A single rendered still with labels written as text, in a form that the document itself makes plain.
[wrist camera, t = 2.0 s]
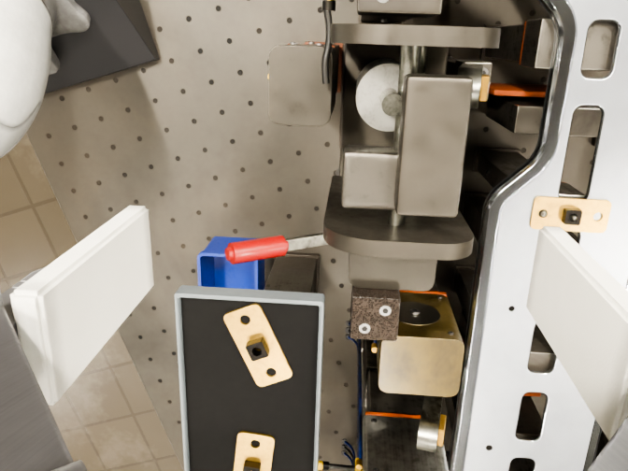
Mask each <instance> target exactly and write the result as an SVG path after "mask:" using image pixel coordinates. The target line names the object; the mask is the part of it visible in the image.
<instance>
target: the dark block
mask: <svg viewBox="0 0 628 471"><path fill-rule="evenodd" d="M441 9H442V0H357V13H358V23H365V24H400V25H404V24H405V21H406V20H409V19H411V18H414V17H427V18H431V17H434V16H437V15H439V14H440V13H441Z"/></svg>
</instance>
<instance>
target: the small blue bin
mask: <svg viewBox="0 0 628 471"><path fill-rule="evenodd" d="M252 239H257V238H244V237H227V236H214V237H213V238H212V240H211V241H210V242H209V244H208V245H207V247H206V248H205V250H204V251H201V252H200V253H199V254H198V255H197V272H198V286H203V287H218V288H234V289H250V290H264V259H262V260H257V261H251V262H245V263H240V264H231V263H230V261H227V260H226V257H225V249H226V248H227V247H228V244H229V243H232V242H238V241H245V240H252Z"/></svg>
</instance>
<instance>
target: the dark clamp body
mask: <svg viewBox="0 0 628 471"><path fill-rule="evenodd" d="M349 255H350V257H349V282H350V284H351V285H352V286H354V287H357V288H371V289H387V290H403V291H419V292H425V291H428V290H430V289H431V288H432V287H433V286H434V283H435V269H436V260H426V259H409V258H393V257H375V256H364V255H358V254H353V253H349Z"/></svg>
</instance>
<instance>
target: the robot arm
mask: <svg viewBox="0 0 628 471"><path fill-rule="evenodd" d="M90 21H91V17H90V15H89V13H88V12H87V11H86V10H85V9H83V8H82V7H81V6H80V5H78V4H77V3H76V2H75V1H74V0H0V158H2V157H3V156H5V155H6V154H7V153H8V152H10V151H11V150H12V149H13V148H14V147H15V146H16V145H17V144H18V143H19V141H20V140H21V139H22V137H23V136H24V135H25V133H26V132H27V130H28V129H29V127H30V126H31V124H32V122H33V120H34V118H35V117H36V114H37V112H38V111H39V109H40V106H41V104H42V100H43V97H44V94H45V91H46V87H47V82H48V77H49V75H50V74H54V73H56V72H57V71H58V69H60V65H61V64H60V61H59V59H58V57H57V55H56V54H55V52H54V50H53V49H52V47H51V38H52V37H54V36H58V35H62V34H68V33H81V32H85V31H86V30H88V28H89V27H90ZM153 285H154V281H153V268H152V255H151V242H150V217H149V210H148V209H146V208H145V206H129V207H127V208H126V209H124V210H123V211H122V212H120V213H119V214H117V215H116V216H115V217H113V218H112V219H111V220H109V221H108V222H106V223H105V224H103V225H102V226H101V227H99V228H98V229H97V230H95V231H94V232H93V233H91V234H90V235H88V236H87V237H85V238H84V239H83V240H81V241H80V242H79V243H78V244H77V245H76V246H74V247H73V248H71V249H70V250H68V251H67V252H66V253H64V254H63V255H62V256H60V257H59V258H57V259H56V260H55V261H53V262H52V263H51V264H49V265H48V266H46V267H43V268H41V269H38V270H36V271H34V272H32V273H30V274H29V275H28V276H26V277H25V278H23V279H22V280H21V282H17V283H16V284H15V285H13V286H12V288H9V289H8V290H6V291H5V292H4V293H2V294H1V290H0V471H88V470H87V468H86V466H85V464H84V463H83V461H81V460H78V461H75V462H74V461H73V459H72V457H71V454H70V452H69V450H68V448H67V445H66V444H65V442H64V439H63V436H62V434H61V432H60V430H59V427H58V425H57V423H56V421H55V419H54V417H53V415H52V413H51V411H50V407H49V405H54V404H55V403H56V402H58V400H59V399H60V398H61V397H62V396H63V394H64V393H65V392H66V391H67V389H68V388H69V387H70V386H71V385H72V383H73V382H74V381H75V380H76V378H77V377H78V376H79V375H80V373H81V372H82V371H83V370H84V369H85V367H86V366H87V365H88V364H89V363H90V361H91V360H92V359H93V358H94V356H95V355H96V354H97V353H98V351H99V350H100V349H101V348H103V346H104V345H105V344H106V343H107V341H108V340H109V339H110V338H111V337H112V335H113V334H114V333H115V332H116V331H117V329H118V328H119V327H120V326H121V324H122V323H123V322H124V321H125V319H126V318H127V317H128V316H129V315H130V313H131V312H132V311H133V310H134V309H135V307H136V306H137V305H138V304H139V302H140V301H141V300H142V299H143V297H144V296H145V295H146V294H147V293H148V291H149V290H150V289H151V288H152V286H153ZM526 307H527V309H528V310H529V312H530V314H531V315H532V317H533V318H534V320H535V322H536V324H537V326H538V327H539V329H540V330H541V332H542V334H543V335H544V337H545V338H546V339H547V341H548V342H549V345H550V346H551V348H552V349H553V351H554V353H555V354H556V356H557V358H558V359H559V361H560V362H561V364H562V366H563V367H564V370H565V371H566V373H567V374H568V376H569V377H570V378H571V380H572V381H573V383H574V385H575V386H576V388H577V390H578V392H579V393H580V395H581V397H582V398H583V400H584V402H585V403H586V405H587V406H588V408H589V410H590V411H591V413H592V414H593V416H594V417H595V419H596V421H597V422H598V424H599V425H600V427H601V429H602V430H603V432H604V434H605V435H606V437H607V439H608V442H607V444H606V445H605V447H604V448H603V449H602V451H601V452H600V453H599V455H598V456H597V457H596V459H595V460H594V461H593V463H592V464H591V466H590V467H589V468H588V470H587V471H628V291H627V290H626V289H625V288H624V287H623V286H622V285H621V284H620V283H619V282H618V281H617V280H615V279H614V278H613V277H612V276H611V275H610V274H609V273H608V272H607V271H606V270H605V268H604V267H603V266H601V265H600V264H599V263H597V262H596V261H595V260H594V258H593V257H592V256H591V255H590V254H589V253H588V252H587V251H586V250H585V249H584V248H582V247H581V246H580V245H579V244H578V243H577V242H576V241H575V240H574V239H573V238H572V237H571V236H570V235H569V234H568V233H567V232H566V231H564V230H563V229H562V228H561V227H556V226H543V228H542V229H539V233H538V239H537V244H536V250H535V259H534V265H533V271H532V276H531V282H530V288H529V293H528V298H527V304H526Z"/></svg>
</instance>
